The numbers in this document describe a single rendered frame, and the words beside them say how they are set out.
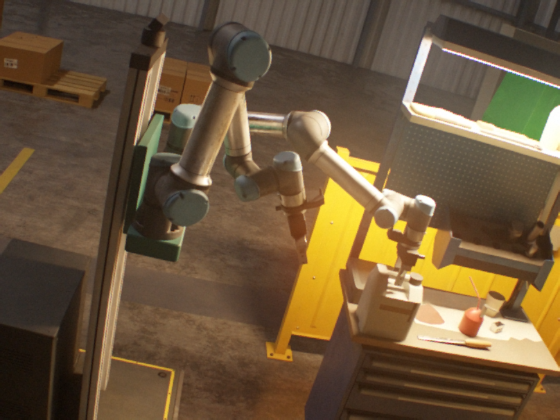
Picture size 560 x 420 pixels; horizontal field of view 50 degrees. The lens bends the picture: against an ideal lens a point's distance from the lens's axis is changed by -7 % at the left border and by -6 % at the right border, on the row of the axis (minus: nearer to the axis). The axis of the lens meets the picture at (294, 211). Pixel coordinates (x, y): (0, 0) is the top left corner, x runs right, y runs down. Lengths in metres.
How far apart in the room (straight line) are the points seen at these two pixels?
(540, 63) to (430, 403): 1.37
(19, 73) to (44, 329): 5.27
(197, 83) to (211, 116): 5.29
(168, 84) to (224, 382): 4.15
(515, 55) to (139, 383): 2.01
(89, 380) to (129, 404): 0.37
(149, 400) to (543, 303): 2.44
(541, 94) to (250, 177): 3.48
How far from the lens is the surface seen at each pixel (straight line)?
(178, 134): 2.27
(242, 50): 1.56
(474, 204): 2.76
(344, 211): 3.34
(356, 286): 2.51
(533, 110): 4.95
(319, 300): 3.59
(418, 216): 2.22
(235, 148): 1.83
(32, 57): 7.15
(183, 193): 1.64
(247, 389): 3.44
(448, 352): 2.47
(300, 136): 2.12
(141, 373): 2.88
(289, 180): 1.79
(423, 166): 2.64
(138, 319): 3.75
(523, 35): 8.99
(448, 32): 2.28
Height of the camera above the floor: 2.18
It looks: 23 degrees down
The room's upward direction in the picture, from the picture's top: 16 degrees clockwise
